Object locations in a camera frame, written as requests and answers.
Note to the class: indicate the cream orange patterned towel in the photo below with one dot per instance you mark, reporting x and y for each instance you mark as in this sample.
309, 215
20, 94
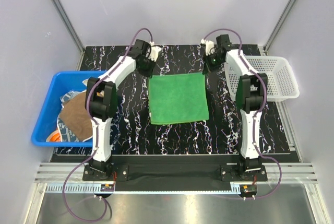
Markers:
86, 83

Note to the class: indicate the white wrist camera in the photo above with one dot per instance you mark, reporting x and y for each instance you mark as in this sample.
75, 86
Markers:
154, 51
209, 46

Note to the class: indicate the white perforated plastic basket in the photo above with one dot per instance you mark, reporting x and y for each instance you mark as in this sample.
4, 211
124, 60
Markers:
282, 84

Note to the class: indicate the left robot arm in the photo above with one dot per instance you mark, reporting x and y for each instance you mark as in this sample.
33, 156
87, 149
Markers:
101, 100

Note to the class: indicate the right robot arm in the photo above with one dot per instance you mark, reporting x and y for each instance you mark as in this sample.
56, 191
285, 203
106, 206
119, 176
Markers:
250, 97

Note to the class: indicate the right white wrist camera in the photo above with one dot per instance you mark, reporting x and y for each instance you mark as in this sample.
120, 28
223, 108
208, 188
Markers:
209, 46

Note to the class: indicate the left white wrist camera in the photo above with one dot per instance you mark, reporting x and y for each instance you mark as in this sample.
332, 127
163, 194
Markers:
154, 51

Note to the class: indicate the aluminium frame rail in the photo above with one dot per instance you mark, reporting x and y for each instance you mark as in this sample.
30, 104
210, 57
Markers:
66, 177

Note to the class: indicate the blue white patterned towel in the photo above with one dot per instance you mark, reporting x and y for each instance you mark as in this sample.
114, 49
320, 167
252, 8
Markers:
70, 120

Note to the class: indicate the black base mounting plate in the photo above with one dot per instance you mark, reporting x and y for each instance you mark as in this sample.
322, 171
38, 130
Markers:
174, 173

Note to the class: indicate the blue plastic bin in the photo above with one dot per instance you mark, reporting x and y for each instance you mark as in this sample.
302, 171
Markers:
62, 83

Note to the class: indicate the green microfiber towel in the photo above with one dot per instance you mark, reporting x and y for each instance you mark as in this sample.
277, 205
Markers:
178, 98

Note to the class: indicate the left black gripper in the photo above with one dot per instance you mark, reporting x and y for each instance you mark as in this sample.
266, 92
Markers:
148, 72

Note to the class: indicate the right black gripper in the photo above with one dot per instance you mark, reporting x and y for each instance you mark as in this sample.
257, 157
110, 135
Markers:
207, 68

